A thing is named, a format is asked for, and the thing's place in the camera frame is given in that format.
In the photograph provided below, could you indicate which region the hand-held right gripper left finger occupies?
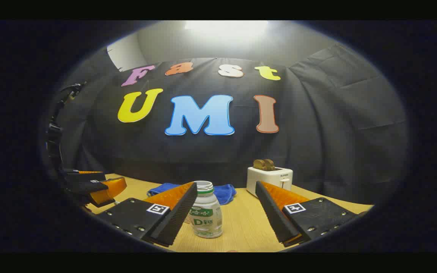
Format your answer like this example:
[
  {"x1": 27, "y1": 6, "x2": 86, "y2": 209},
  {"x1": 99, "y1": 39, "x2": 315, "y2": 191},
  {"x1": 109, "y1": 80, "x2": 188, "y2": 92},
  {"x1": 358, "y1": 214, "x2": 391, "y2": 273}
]
[{"x1": 96, "y1": 181, "x2": 198, "y2": 248}]

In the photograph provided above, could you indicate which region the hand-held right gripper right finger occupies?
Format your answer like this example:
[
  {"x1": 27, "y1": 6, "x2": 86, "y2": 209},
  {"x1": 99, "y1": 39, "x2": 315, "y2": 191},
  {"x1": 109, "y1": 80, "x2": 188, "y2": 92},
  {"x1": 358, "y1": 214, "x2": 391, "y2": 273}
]
[{"x1": 255, "y1": 181, "x2": 357, "y2": 248}]

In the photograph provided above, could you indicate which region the white plastic water bottle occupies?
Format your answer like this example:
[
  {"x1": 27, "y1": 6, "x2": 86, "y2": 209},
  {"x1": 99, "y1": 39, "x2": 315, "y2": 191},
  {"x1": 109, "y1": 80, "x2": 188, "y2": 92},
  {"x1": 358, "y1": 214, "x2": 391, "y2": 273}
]
[{"x1": 188, "y1": 181, "x2": 223, "y2": 239}]

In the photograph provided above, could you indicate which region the white toaster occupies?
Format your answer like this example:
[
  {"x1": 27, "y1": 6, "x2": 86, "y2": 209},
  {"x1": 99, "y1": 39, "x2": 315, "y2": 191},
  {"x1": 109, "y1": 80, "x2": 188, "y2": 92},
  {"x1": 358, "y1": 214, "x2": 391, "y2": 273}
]
[{"x1": 246, "y1": 166, "x2": 293, "y2": 198}]

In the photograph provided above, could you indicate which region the blue towel cloth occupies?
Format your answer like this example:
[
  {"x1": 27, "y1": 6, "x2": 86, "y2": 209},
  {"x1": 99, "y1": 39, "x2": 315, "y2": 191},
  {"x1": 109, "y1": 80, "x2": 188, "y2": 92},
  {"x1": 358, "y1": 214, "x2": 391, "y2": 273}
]
[{"x1": 146, "y1": 183, "x2": 237, "y2": 206}]

